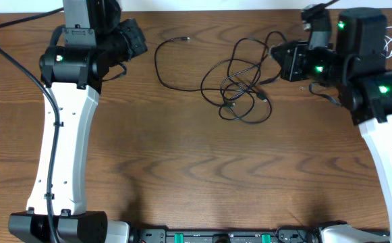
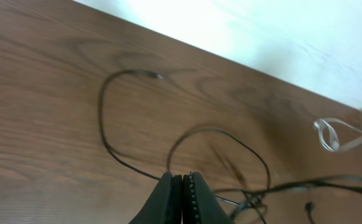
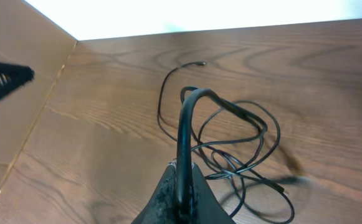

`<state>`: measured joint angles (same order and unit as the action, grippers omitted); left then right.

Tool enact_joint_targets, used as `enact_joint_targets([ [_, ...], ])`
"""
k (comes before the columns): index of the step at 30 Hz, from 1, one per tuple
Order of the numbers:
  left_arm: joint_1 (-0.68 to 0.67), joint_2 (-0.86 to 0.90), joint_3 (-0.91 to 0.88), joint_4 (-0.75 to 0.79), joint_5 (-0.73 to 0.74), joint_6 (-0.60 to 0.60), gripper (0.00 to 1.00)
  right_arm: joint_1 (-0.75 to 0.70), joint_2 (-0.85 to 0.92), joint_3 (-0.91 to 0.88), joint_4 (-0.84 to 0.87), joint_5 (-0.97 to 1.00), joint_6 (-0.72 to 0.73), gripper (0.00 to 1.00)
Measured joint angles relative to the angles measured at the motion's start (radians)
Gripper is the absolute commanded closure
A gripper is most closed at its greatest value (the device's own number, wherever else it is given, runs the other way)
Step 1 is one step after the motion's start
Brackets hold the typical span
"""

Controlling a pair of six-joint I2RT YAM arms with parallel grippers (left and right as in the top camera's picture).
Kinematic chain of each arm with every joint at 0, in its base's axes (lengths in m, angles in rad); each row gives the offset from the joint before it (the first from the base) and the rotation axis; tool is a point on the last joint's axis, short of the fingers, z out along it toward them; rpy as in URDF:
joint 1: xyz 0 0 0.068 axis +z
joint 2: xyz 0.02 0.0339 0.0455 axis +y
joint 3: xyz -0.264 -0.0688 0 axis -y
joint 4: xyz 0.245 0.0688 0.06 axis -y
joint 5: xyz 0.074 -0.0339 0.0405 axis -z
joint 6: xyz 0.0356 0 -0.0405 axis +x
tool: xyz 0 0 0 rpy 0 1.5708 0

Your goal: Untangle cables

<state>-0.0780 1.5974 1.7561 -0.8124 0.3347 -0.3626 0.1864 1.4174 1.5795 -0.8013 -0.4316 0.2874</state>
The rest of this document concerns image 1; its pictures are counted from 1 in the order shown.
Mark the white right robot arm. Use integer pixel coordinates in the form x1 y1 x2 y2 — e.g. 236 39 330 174
270 3 392 242

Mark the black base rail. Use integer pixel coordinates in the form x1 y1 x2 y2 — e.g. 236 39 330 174
128 227 320 243

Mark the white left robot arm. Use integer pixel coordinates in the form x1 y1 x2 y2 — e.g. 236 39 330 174
8 18 147 242

